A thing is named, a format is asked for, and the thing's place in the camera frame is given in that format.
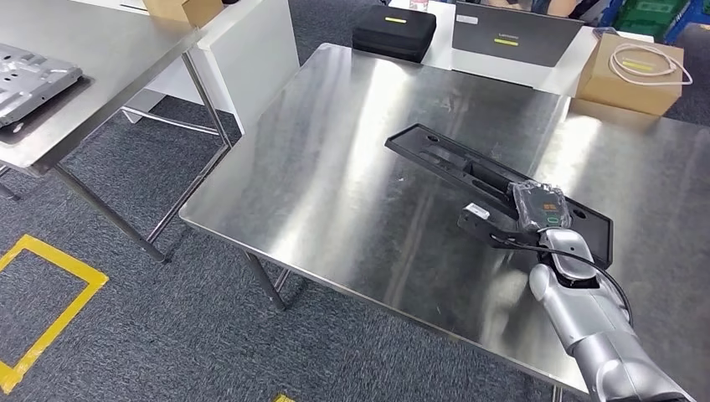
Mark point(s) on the black plastic panel part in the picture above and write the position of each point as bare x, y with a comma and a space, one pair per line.
596, 236

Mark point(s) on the stainless steel workbench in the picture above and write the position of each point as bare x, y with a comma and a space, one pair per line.
333, 166
654, 222

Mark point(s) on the grey metal plate part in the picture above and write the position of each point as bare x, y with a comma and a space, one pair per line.
33, 77

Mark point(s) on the black zip case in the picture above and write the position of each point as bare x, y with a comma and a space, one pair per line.
388, 39

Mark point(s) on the grey laptop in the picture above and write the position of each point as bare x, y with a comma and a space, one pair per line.
499, 28

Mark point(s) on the white desk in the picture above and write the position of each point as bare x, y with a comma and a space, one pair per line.
560, 72

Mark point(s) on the cardboard box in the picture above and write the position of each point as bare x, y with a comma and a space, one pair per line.
183, 10
621, 94

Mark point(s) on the stainless steel table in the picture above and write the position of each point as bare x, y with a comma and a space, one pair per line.
111, 55

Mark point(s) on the green plastic crate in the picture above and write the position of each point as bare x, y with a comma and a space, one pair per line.
643, 16

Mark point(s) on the blue plastic crate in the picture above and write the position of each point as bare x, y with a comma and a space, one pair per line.
696, 16

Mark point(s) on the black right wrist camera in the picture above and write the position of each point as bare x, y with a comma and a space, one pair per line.
482, 227

